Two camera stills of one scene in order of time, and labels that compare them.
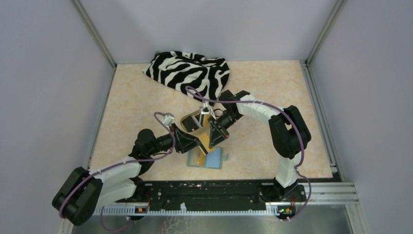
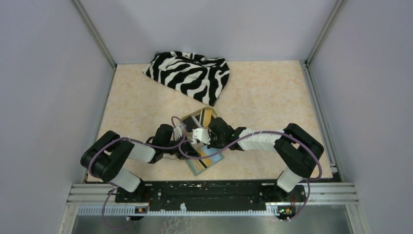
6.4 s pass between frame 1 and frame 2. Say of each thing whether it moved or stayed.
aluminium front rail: stayed
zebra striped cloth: stayed
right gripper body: moved
